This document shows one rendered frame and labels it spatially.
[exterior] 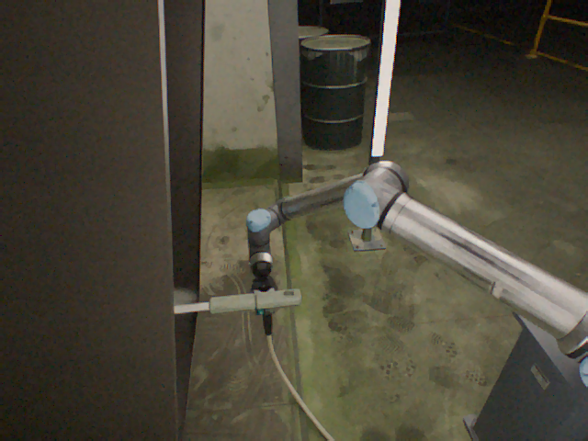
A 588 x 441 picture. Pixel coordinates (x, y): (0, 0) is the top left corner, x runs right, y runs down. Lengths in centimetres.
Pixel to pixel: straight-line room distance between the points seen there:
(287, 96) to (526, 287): 210
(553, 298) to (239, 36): 220
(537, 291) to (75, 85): 85
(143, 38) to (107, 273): 29
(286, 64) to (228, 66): 38
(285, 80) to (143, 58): 228
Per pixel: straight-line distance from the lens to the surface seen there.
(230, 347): 179
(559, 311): 92
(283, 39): 258
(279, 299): 124
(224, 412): 164
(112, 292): 55
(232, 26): 257
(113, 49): 39
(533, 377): 127
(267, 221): 138
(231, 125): 274
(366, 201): 92
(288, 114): 271
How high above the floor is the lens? 148
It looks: 36 degrees down
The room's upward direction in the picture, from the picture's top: 3 degrees counter-clockwise
